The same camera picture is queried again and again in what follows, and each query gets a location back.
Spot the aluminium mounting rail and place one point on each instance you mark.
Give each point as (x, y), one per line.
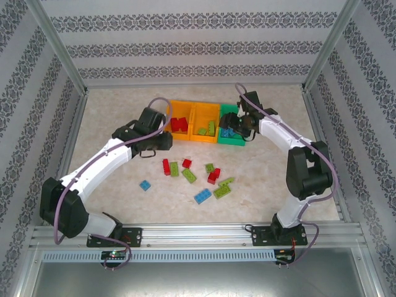
(198, 235)

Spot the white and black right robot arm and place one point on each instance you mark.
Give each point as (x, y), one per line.
(278, 133)

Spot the small green lego brick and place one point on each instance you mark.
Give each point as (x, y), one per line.
(202, 131)
(210, 167)

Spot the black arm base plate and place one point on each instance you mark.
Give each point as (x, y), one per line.
(258, 236)
(136, 236)

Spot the orange plastic bin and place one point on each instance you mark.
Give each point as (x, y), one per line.
(205, 114)
(178, 106)

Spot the aluminium frame post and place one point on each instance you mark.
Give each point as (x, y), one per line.
(62, 52)
(328, 46)

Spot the aluminium side rail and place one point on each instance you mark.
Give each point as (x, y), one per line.
(75, 123)
(314, 114)

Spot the red sloped lego brick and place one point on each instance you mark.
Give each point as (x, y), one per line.
(185, 122)

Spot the thin green lego brick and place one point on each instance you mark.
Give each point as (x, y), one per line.
(226, 182)

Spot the green plastic bin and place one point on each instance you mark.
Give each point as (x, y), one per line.
(230, 142)

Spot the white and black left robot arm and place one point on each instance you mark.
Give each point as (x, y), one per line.
(99, 164)

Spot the small red lego brick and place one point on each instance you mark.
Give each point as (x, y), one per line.
(184, 130)
(186, 163)

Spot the small blue lego brick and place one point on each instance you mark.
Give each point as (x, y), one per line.
(145, 185)

